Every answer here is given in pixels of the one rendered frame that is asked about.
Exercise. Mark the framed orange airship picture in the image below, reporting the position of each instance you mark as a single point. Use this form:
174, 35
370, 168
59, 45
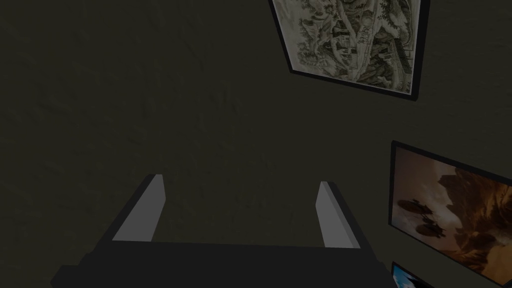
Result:
452, 212

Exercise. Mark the framed blue picture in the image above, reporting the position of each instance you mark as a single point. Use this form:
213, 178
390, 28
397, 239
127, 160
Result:
406, 276

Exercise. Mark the framed landscape map picture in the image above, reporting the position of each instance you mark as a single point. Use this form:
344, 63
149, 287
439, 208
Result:
352, 40

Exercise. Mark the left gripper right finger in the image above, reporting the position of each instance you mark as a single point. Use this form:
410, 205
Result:
334, 220

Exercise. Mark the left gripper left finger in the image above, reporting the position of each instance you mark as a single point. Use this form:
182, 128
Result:
142, 214

